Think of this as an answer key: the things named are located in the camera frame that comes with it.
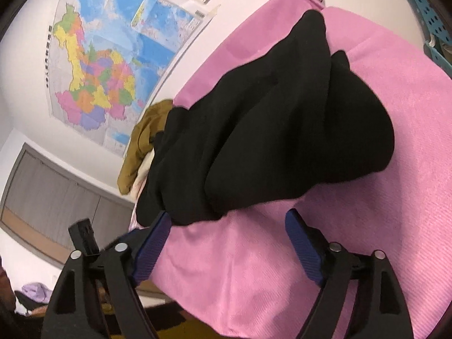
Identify black garment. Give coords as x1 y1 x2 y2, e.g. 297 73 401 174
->
136 9 395 227

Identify cream cloth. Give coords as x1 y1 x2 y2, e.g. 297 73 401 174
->
131 150 157 202

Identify grey wardrobe doors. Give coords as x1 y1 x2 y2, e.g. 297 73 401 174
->
0 143 136 268

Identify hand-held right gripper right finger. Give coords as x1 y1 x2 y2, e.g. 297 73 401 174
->
284 208 414 339

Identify mustard brown garment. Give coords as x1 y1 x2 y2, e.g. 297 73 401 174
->
118 99 175 195

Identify blue plastic crate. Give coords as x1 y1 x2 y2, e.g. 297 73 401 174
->
403 0 452 75

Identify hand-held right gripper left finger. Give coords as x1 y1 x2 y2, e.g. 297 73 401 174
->
40 211 172 339

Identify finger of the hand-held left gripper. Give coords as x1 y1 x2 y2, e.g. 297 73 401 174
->
68 219 100 257

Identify wall map poster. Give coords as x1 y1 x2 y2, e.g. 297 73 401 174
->
40 0 221 159

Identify pink blanket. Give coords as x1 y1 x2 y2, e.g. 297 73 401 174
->
129 0 452 339

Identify lavender cloth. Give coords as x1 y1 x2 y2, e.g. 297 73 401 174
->
21 282 52 306

